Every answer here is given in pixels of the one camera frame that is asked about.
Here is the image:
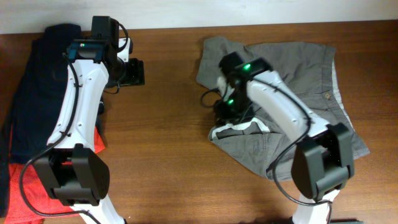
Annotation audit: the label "grey shorts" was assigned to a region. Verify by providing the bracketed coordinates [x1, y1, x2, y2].
[197, 37, 369, 180]

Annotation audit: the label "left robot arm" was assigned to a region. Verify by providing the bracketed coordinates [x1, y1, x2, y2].
[27, 16, 145, 223]

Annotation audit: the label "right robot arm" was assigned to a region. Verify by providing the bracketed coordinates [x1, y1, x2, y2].
[211, 52, 354, 223]

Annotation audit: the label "navy blue garment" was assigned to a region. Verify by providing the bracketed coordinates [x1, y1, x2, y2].
[10, 24, 82, 164]

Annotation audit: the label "red mesh garment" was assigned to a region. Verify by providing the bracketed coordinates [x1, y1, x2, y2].
[2, 124, 106, 224]

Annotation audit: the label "right black camera cable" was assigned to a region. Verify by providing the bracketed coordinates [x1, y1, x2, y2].
[200, 77, 333, 224]

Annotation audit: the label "black camera cable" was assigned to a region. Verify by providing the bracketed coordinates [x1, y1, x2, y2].
[200, 77, 333, 224]
[18, 21, 130, 224]

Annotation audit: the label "black garment with strap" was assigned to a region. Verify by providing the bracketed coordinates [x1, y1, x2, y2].
[1, 121, 11, 218]

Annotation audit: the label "left black camera cable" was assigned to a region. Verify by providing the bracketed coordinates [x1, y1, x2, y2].
[18, 21, 130, 224]

